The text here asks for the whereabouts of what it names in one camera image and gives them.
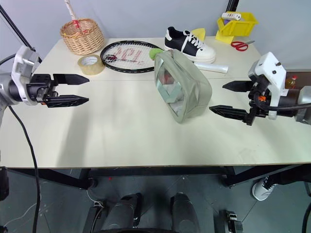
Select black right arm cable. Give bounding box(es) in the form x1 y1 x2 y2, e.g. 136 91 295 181
252 93 311 113

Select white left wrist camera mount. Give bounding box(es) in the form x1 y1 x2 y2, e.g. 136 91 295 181
10 45 40 106

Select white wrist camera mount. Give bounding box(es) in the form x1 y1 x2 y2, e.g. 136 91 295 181
10 45 40 106
247 51 288 120

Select grey-green zip pouch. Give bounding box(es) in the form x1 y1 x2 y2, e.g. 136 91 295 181
154 49 213 125

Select white rolled sheet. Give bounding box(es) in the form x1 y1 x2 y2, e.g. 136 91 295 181
194 61 229 74

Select black table frame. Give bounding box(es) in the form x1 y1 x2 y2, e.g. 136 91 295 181
0 166 311 190

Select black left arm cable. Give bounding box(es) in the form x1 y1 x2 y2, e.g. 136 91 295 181
8 105 41 233

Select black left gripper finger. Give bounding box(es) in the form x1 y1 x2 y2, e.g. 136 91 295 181
46 95 90 109
52 73 90 86

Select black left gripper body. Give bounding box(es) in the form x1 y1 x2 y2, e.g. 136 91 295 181
26 74 59 106

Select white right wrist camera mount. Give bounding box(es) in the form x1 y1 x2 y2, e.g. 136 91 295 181
247 51 288 120

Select dark rounded robot leg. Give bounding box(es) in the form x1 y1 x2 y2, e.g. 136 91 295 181
100 192 143 233
170 192 199 233

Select green tennis ball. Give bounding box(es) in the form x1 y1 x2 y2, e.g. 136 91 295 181
148 48 164 61

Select black slanted pole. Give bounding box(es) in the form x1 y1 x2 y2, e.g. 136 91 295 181
0 0 37 52

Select woven wicker basket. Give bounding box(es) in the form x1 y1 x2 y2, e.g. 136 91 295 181
60 18 106 56

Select black racket with red print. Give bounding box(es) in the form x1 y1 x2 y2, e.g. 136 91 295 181
100 40 166 74

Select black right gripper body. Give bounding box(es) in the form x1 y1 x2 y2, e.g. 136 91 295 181
244 75 271 126

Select yellow oil bottle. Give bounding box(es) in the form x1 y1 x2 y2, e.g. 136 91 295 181
285 75 298 89

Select brown packing tape roll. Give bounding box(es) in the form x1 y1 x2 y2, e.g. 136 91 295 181
77 54 106 76

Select black and white sneaker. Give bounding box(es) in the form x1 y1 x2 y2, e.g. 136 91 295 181
164 26 217 65

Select white roll with dots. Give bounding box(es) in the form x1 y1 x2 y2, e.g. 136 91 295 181
221 12 242 21

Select yellow plastic bin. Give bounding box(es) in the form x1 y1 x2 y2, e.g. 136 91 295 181
215 12 259 44

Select yellow folded cloth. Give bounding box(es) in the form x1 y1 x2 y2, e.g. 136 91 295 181
192 28 207 41

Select paper-wrapped stick with red band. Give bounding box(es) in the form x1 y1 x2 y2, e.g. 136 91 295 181
64 0 85 33

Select black upright pole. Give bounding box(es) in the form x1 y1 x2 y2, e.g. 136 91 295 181
224 0 238 13

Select red handled scissors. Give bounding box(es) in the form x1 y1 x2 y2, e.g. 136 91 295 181
230 40 256 52

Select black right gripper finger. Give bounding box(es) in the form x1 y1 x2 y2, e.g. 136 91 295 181
222 81 256 93
208 104 249 122

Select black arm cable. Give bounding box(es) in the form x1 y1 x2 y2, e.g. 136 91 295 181
8 105 41 233
252 93 311 113

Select white bystander shoe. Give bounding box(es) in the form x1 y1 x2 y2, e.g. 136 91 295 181
252 175 280 202

